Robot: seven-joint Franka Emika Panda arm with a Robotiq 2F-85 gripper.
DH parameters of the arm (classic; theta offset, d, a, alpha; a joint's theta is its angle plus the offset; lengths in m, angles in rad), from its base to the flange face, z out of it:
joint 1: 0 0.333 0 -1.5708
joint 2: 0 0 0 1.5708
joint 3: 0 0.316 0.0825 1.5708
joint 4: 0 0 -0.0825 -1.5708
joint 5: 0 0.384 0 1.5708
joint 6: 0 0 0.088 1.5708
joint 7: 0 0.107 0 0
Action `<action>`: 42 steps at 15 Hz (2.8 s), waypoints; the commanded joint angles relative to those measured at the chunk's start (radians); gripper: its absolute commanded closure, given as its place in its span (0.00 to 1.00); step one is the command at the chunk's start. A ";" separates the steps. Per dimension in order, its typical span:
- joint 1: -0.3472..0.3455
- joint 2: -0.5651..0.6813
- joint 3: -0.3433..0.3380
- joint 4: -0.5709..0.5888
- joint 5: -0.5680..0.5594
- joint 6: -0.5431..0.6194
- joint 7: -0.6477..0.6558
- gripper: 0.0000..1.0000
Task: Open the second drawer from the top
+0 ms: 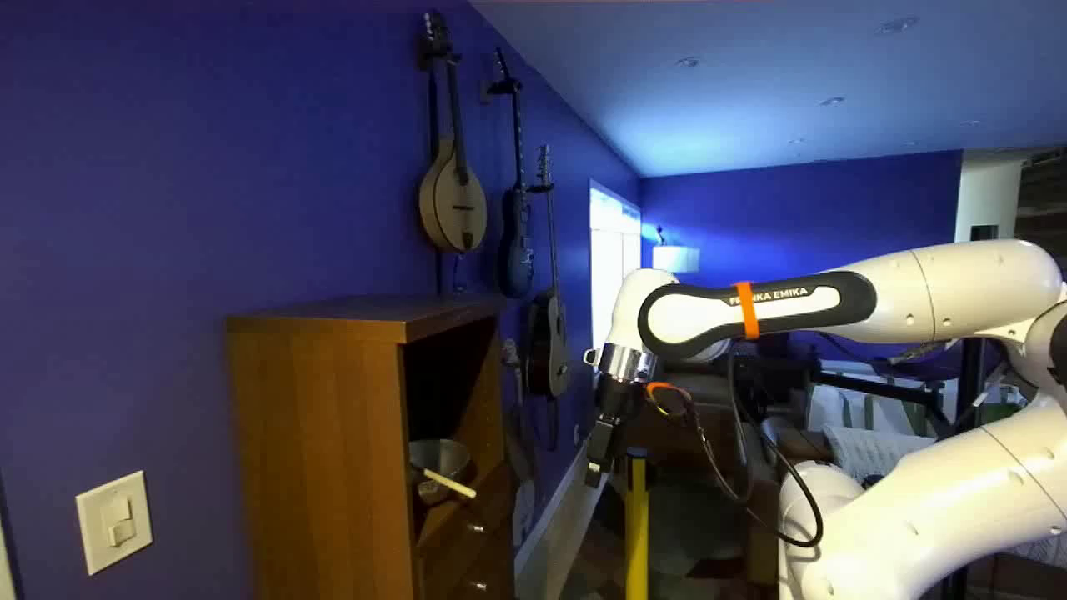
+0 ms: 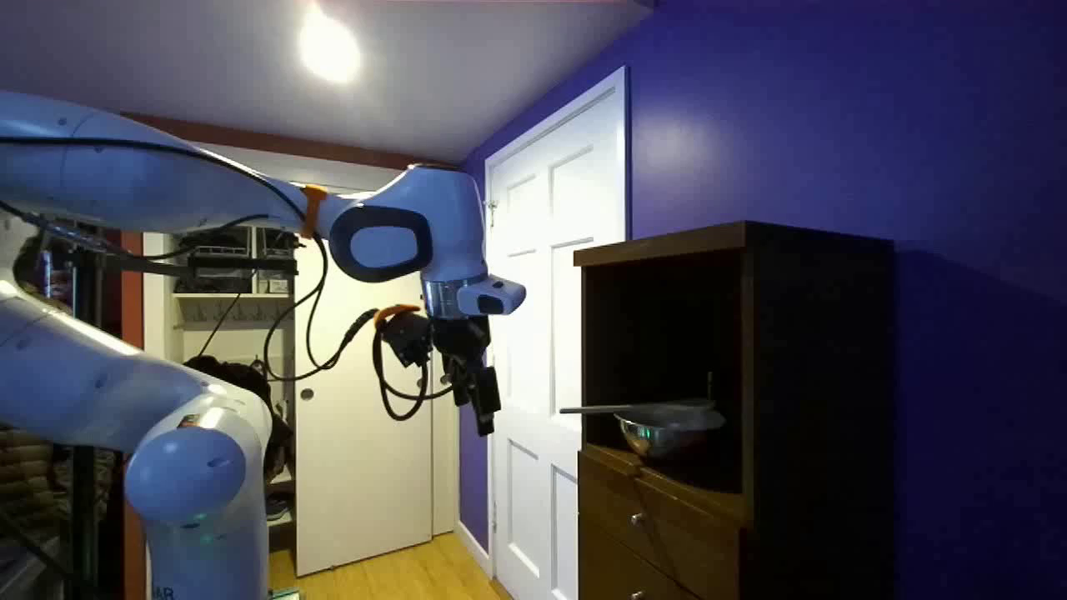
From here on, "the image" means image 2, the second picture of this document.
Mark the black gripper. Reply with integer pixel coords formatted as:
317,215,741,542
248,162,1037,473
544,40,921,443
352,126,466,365
429,312,505,439

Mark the wide white closet door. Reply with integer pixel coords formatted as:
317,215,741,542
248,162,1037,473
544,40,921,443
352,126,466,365
292,237,436,577

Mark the white panel door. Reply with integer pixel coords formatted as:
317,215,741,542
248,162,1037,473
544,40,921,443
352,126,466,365
483,62,632,600

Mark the white closet shelving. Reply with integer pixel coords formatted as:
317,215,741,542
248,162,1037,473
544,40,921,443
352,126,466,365
168,223,299,333

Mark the wooden cabinet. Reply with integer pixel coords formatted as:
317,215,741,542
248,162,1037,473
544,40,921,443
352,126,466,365
569,215,898,600

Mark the round ceiling light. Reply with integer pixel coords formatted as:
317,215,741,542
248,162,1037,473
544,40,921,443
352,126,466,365
298,4,367,90

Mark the black tripod pole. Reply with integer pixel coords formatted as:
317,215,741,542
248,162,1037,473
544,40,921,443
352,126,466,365
68,443,108,600

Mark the wrist camera with orange mount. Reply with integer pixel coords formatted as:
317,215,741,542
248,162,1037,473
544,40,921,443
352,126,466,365
374,302,441,373

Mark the black camera cable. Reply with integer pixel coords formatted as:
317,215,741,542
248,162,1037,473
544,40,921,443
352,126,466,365
367,320,456,425

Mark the metal pan with handle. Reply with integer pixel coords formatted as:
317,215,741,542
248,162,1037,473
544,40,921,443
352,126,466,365
562,397,728,460

